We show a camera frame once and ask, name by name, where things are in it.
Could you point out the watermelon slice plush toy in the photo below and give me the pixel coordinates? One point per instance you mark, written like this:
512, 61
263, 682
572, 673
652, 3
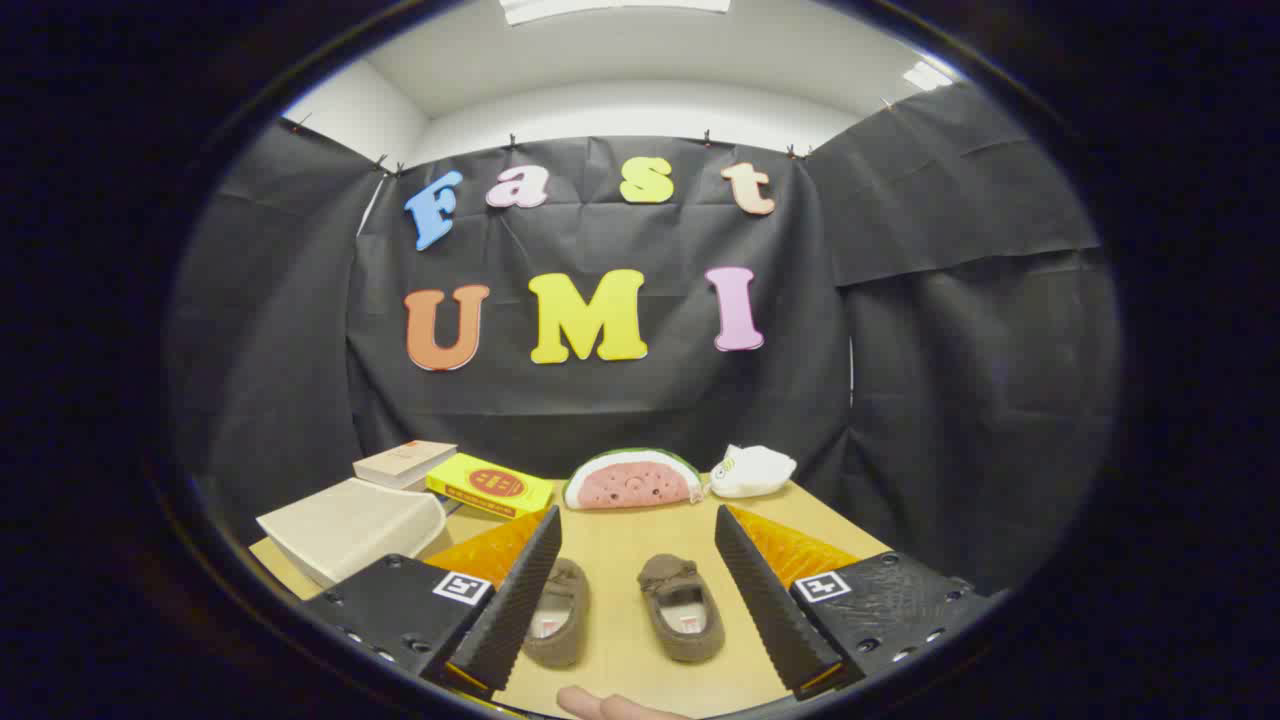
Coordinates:
630, 485

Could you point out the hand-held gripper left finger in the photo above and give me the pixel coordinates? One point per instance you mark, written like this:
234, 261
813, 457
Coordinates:
520, 600

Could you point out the black backdrop cloth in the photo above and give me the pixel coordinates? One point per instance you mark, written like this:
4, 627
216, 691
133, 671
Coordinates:
600, 400

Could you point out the beige book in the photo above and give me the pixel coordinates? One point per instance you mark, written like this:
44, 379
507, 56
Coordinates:
400, 460

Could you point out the yellow book with red circle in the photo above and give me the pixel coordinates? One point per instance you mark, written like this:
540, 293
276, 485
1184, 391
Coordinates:
490, 483

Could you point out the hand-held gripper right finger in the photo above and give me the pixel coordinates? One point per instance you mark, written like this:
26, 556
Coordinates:
765, 600

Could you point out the cream fabric storage box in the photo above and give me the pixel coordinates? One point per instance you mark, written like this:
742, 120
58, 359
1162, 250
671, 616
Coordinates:
350, 525

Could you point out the white plush toy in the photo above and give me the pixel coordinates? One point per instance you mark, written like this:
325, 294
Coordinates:
755, 472

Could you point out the brown moccasin shoe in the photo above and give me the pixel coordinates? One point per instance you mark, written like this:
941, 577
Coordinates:
690, 640
566, 600

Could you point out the small ceiling light panel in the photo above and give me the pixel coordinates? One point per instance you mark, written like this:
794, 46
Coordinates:
927, 76

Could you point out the long ceiling light panel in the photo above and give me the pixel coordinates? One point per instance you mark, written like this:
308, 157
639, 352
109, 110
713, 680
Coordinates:
610, 8

